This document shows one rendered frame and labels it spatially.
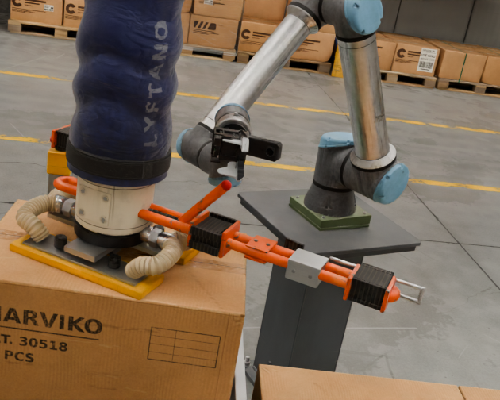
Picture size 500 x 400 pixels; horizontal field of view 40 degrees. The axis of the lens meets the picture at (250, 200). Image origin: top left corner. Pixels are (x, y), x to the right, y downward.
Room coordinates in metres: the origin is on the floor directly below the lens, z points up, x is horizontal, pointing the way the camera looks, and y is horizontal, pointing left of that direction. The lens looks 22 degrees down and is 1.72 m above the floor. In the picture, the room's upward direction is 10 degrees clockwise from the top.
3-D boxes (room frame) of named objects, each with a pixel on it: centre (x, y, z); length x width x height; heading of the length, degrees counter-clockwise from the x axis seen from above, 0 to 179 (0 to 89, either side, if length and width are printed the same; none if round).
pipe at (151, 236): (1.43, 0.30, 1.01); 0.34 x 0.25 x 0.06; 71
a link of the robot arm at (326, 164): (2.33, -0.29, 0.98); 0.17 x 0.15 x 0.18; 44
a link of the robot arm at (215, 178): (1.76, 0.08, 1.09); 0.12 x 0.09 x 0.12; 44
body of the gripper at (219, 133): (1.58, 0.07, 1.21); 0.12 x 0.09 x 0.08; 6
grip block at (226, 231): (1.34, 0.06, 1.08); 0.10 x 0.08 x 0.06; 161
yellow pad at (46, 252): (1.34, 0.33, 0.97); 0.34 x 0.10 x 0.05; 71
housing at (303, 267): (1.27, -0.14, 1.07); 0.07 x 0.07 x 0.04; 71
